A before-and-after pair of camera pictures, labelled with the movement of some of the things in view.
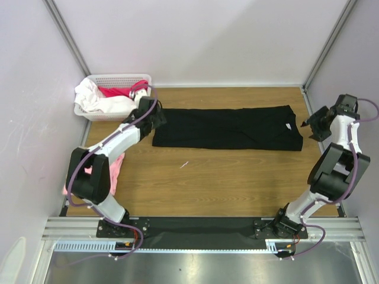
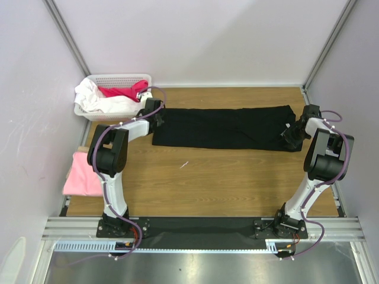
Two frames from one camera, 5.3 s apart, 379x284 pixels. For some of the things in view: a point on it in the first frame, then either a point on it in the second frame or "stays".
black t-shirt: x=270 y=128 stays
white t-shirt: x=89 y=99 stays
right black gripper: x=317 y=123 → x=291 y=134
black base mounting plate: x=198 y=232 stays
